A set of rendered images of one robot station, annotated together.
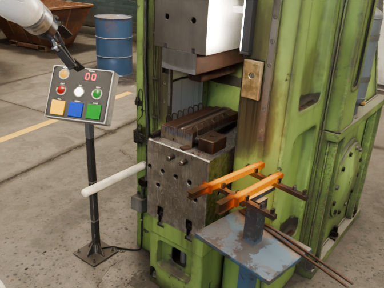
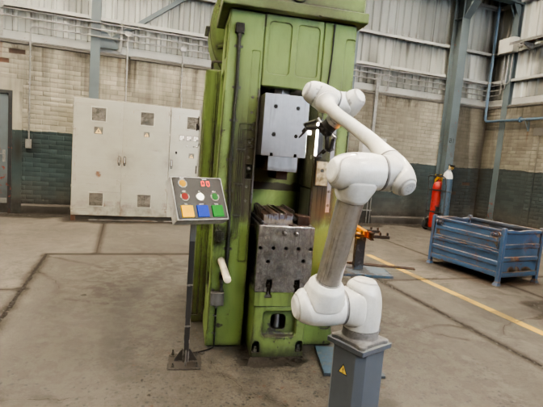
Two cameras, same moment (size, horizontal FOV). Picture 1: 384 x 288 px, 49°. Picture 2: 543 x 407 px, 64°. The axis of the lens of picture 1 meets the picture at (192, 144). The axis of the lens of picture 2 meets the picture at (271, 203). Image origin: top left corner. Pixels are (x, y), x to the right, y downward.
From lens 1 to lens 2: 2.27 m
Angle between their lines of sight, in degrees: 49
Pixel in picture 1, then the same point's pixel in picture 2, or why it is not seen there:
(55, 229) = (119, 364)
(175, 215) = (284, 281)
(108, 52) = not seen: outside the picture
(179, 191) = (288, 258)
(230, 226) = not seen: hidden behind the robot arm
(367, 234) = not seen: hidden behind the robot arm
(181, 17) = (286, 134)
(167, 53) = (272, 159)
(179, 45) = (283, 153)
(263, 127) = (329, 203)
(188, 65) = (291, 165)
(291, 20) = (343, 136)
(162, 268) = (266, 337)
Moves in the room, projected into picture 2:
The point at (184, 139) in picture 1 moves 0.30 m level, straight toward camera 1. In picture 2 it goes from (285, 220) to (322, 227)
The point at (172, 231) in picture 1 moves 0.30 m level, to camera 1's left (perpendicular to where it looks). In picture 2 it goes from (280, 296) to (248, 305)
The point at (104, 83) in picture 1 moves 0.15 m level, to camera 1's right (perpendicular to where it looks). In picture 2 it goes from (217, 188) to (235, 188)
